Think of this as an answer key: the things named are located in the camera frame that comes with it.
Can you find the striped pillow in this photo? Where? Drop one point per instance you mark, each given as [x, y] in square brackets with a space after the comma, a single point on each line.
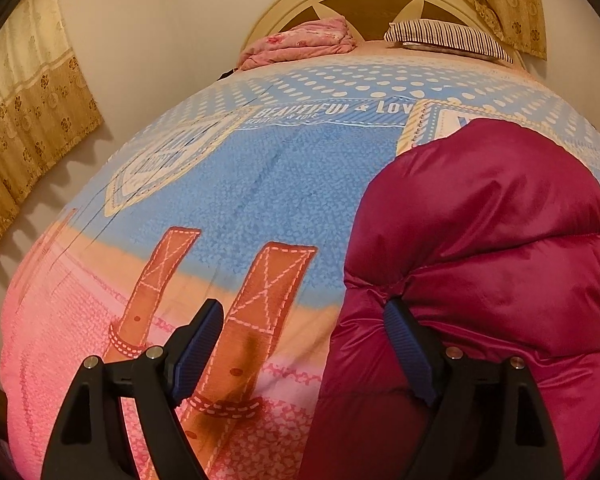
[450, 40]

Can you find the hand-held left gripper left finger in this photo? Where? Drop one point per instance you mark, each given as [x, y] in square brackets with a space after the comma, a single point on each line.
[195, 360]

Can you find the blue and pink printed blanket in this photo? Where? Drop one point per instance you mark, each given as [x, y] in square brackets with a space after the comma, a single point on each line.
[260, 185]

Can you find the small black object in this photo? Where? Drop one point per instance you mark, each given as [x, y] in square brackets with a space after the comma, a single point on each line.
[230, 72]

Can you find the folded pink floral quilt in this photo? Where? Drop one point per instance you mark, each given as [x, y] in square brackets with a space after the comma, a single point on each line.
[300, 42]

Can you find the beige patterned curtain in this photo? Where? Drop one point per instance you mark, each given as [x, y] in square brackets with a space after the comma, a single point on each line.
[30, 120]
[510, 0]

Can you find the magenta puffer jacket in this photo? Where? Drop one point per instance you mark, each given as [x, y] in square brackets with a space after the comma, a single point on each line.
[490, 240]

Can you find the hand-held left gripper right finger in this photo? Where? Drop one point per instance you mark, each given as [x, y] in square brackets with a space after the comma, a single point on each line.
[405, 350]

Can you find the cream wooden bed headboard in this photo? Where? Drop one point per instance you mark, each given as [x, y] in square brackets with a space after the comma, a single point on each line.
[365, 5]

